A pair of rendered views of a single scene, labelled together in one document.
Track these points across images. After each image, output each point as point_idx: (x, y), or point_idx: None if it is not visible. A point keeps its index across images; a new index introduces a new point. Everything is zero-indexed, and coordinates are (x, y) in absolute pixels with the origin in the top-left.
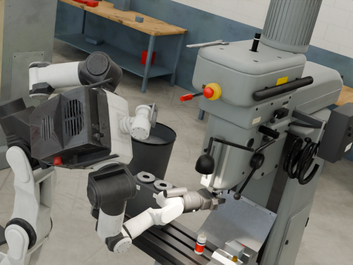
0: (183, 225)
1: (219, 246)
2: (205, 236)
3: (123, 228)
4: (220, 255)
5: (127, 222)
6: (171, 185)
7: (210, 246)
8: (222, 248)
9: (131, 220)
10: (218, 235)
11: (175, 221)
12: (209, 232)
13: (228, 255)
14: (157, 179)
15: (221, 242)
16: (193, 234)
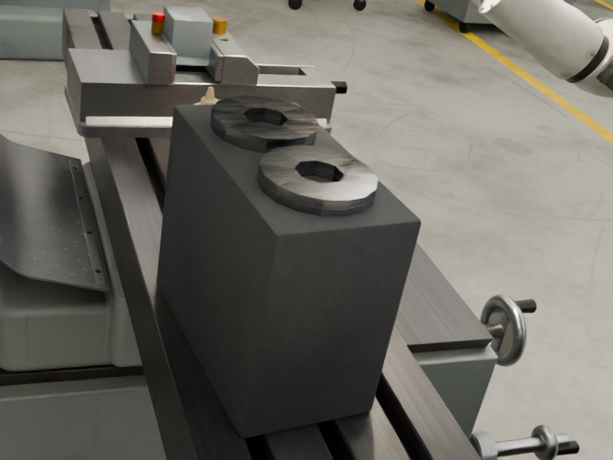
0: (136, 247)
1: (39, 211)
2: (197, 103)
3: (607, 29)
4: (240, 47)
5: (594, 24)
6: (220, 103)
7: (135, 165)
8: (37, 202)
9: (582, 13)
10: (0, 210)
11: (149, 273)
12: (11, 240)
13: (215, 40)
14: (241, 164)
15: (13, 206)
16: (139, 212)
